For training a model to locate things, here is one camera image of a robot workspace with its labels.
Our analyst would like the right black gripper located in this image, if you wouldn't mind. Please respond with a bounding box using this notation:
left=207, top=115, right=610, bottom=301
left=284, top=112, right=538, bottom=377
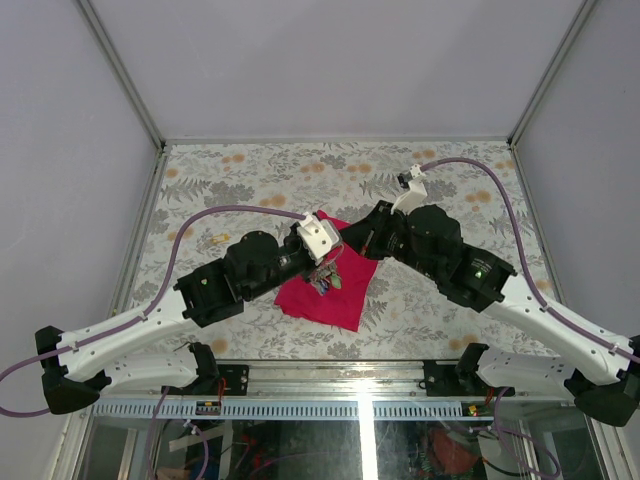
left=337, top=200, right=441, bottom=281

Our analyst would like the large keyring with keys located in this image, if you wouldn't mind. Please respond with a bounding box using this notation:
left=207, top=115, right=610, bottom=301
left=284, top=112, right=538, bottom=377
left=309, top=245, right=345, bottom=296

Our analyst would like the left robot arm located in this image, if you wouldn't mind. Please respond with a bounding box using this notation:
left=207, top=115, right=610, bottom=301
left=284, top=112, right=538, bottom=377
left=35, top=218, right=340, bottom=415

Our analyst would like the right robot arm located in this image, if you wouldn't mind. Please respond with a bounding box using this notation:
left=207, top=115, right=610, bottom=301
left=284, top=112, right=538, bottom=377
left=340, top=201, right=639, bottom=427

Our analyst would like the small yellow key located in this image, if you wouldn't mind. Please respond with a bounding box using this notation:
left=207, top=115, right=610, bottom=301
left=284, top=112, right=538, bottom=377
left=210, top=234, right=231, bottom=245

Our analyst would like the pink folded cloth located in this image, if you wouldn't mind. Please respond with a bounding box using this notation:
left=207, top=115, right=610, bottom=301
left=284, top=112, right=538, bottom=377
left=274, top=210, right=377, bottom=332

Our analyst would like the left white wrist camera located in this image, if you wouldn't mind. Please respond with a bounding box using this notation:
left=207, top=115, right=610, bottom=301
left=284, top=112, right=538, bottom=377
left=296, top=212, right=342, bottom=265

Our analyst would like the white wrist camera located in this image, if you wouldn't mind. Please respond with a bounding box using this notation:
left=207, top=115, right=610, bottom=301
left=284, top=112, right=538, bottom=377
left=391, top=164, right=427, bottom=215
left=296, top=212, right=342, bottom=265

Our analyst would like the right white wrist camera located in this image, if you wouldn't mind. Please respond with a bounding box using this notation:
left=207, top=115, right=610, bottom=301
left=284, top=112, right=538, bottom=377
left=391, top=164, right=427, bottom=215

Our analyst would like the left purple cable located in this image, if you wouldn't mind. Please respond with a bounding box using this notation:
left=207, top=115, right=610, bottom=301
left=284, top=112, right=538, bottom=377
left=0, top=205, right=309, bottom=419

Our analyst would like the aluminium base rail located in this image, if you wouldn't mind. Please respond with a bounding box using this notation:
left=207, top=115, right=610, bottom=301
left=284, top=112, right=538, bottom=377
left=91, top=361, right=497, bottom=421

